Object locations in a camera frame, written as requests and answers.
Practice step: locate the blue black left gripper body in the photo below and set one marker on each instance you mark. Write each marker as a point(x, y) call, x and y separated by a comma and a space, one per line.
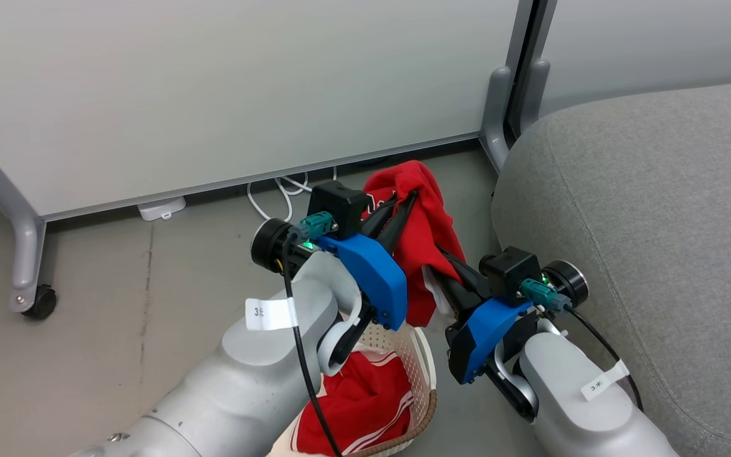
point(372, 273)

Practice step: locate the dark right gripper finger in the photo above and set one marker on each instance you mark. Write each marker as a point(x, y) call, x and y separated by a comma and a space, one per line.
point(467, 270)
point(457, 295)

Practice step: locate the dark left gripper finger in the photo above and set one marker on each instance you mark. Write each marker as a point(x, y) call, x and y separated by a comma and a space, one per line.
point(397, 225)
point(378, 219)

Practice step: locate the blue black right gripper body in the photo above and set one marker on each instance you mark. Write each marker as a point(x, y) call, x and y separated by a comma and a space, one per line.
point(486, 330)

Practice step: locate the red shirt with white print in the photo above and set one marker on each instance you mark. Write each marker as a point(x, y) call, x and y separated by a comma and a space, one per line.
point(426, 228)

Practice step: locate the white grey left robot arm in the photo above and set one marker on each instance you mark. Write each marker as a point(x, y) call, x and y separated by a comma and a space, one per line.
point(245, 393)

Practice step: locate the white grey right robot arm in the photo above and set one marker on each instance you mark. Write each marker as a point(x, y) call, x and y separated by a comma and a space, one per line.
point(575, 406)

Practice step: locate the cream perforated laundry basket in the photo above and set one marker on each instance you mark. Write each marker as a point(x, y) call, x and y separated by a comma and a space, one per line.
point(413, 355)

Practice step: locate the white paper tag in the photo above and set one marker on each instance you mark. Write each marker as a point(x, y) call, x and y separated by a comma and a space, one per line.
point(601, 383)
point(270, 313)

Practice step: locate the red garment with white stripes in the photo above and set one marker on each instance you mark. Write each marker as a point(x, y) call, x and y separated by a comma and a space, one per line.
point(365, 400)

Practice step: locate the grey fabric sofa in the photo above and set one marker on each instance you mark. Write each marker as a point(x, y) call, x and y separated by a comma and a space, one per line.
point(657, 222)

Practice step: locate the large white partition panel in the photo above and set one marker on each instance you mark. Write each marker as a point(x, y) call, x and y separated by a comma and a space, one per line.
point(213, 95)

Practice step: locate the white power adapter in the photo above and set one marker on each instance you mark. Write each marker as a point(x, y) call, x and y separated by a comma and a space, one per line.
point(161, 208)

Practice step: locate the black caster wheel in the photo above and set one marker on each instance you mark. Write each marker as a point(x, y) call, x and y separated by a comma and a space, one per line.
point(42, 303)

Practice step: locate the grey partition leg with wheel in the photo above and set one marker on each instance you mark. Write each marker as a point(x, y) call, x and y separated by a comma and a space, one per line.
point(19, 235)

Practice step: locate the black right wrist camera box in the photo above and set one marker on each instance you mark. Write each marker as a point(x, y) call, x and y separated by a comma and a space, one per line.
point(508, 270)

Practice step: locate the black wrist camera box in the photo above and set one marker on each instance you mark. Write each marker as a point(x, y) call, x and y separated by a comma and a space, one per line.
point(339, 203)
point(508, 270)

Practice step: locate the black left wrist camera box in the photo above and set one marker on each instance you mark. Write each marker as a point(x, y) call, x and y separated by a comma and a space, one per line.
point(339, 203)

